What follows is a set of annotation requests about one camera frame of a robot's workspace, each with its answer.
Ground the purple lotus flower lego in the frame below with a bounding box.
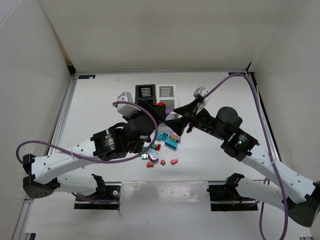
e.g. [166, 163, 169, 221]
[147, 148, 159, 163]

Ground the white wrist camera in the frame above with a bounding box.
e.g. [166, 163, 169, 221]
[112, 91, 139, 117]
[193, 86, 211, 113]

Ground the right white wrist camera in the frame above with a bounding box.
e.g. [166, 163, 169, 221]
[193, 86, 211, 113]

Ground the purple lego piece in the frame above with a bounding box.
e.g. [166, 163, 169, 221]
[165, 109, 172, 118]

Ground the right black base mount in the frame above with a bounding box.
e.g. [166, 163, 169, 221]
[207, 184, 259, 212]

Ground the white slotted container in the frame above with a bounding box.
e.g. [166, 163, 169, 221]
[155, 84, 179, 120]

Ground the red curved lego left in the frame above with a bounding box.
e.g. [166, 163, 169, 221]
[146, 162, 154, 168]

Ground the left aluminium frame rail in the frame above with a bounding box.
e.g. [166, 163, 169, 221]
[50, 74, 77, 146]

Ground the blue square lego stud-up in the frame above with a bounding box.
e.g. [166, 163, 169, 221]
[156, 133, 163, 141]

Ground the right aluminium frame rail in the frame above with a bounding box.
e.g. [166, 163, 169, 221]
[247, 71, 282, 162]

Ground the red curved lego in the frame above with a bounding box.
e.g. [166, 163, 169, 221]
[170, 159, 178, 165]
[146, 162, 154, 168]

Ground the long blue lego brick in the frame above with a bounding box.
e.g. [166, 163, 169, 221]
[164, 139, 178, 150]

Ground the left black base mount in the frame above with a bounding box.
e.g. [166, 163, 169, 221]
[73, 182, 122, 211]

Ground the purple cable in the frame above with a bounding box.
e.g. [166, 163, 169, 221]
[16, 101, 159, 211]
[200, 73, 289, 240]

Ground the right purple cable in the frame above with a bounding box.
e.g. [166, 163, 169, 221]
[200, 73, 289, 240]

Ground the red curved lego right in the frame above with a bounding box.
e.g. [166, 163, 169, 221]
[170, 159, 178, 165]

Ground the purple butterfly arch lego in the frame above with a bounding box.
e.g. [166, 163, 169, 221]
[169, 133, 181, 143]

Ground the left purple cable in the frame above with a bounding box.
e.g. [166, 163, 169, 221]
[16, 101, 159, 211]

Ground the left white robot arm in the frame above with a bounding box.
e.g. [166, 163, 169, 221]
[21, 100, 167, 199]

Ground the right blue label sticker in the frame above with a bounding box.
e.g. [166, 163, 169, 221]
[228, 72, 247, 77]

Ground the blue square lego tilted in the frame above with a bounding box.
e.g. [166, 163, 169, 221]
[161, 133, 170, 141]

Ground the green plate lego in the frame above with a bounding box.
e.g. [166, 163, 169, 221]
[140, 147, 149, 160]

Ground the black slotted container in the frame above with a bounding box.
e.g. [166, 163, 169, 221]
[135, 84, 157, 105]

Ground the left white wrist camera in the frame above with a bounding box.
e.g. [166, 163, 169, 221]
[112, 91, 139, 117]

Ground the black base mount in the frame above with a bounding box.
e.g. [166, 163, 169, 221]
[73, 182, 122, 211]
[207, 184, 259, 212]

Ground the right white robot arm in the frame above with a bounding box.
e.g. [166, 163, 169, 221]
[164, 100, 320, 228]

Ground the aluminium frame rail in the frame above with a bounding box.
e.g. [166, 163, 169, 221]
[50, 74, 77, 146]
[247, 71, 282, 162]

